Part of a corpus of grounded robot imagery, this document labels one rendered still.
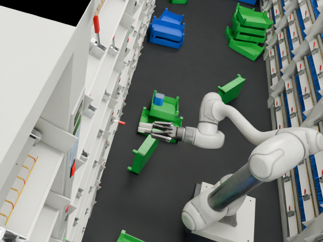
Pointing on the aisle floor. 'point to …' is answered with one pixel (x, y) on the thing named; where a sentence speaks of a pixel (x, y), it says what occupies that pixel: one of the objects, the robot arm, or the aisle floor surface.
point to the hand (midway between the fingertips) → (144, 127)
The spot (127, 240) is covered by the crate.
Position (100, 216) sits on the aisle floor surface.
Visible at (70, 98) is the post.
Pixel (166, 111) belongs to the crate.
